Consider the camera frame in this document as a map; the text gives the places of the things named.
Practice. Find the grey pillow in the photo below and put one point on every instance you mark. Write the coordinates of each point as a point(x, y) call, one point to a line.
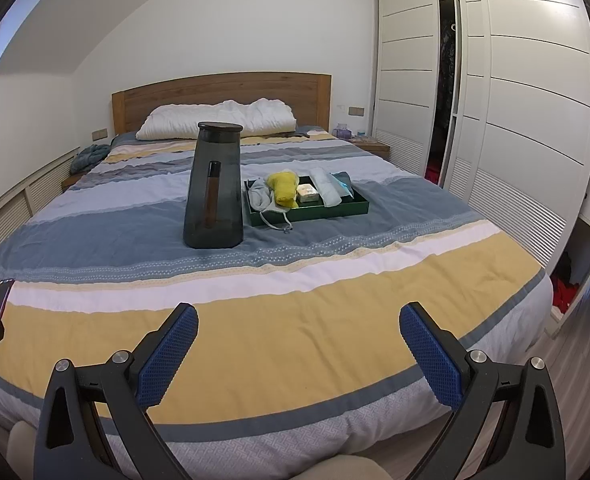
point(315, 132)
point(124, 139)

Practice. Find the small purple container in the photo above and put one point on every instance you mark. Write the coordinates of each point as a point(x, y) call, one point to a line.
point(343, 131)

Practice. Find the teal crumpled cloth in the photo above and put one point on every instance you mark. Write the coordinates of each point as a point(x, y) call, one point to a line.
point(90, 157)

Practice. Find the dark blue-green cloth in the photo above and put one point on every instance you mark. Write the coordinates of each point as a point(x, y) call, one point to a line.
point(344, 182)

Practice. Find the wall switch plate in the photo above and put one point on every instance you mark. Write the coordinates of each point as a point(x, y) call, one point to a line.
point(100, 134)
point(356, 110)

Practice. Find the clear plastic packet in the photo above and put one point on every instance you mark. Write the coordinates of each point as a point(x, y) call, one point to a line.
point(332, 196)

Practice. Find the green tray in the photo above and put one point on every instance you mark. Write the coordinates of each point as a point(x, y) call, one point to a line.
point(325, 212)

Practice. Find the hanging dark clothes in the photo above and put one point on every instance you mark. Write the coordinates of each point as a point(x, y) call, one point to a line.
point(445, 55)

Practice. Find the dark grey water jug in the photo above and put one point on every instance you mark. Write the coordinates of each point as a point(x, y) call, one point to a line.
point(215, 195)

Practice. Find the beige cloth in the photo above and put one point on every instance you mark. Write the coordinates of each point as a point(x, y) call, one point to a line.
point(345, 469)

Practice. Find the grey cloth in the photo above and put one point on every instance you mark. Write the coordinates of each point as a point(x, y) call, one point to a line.
point(261, 197)

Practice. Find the wooden headboard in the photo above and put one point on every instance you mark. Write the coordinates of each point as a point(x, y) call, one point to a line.
point(225, 90)

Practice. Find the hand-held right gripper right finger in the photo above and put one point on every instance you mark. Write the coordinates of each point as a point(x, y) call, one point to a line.
point(431, 357)

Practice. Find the tissue packet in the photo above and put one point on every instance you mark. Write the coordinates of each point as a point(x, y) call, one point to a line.
point(308, 194)

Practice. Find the white louvered wardrobe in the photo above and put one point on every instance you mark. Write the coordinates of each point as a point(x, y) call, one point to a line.
point(515, 110)

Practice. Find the red cloth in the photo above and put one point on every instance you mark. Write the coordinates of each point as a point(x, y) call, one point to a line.
point(566, 295)
point(433, 174)

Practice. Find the white pillow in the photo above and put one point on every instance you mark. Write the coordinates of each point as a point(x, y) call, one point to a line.
point(215, 120)

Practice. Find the yellow towel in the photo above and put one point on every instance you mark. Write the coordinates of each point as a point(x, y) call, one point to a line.
point(285, 187)

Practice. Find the white louvered wall cabinet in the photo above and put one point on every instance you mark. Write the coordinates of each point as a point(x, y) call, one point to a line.
point(5, 210)

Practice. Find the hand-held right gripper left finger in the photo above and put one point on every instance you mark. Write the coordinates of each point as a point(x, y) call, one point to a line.
point(167, 355)

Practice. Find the wooden nightstand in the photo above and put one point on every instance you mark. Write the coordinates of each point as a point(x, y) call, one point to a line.
point(372, 149)
point(72, 180)

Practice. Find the bed with striped bedspread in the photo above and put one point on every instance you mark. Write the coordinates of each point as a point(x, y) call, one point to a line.
point(275, 285)

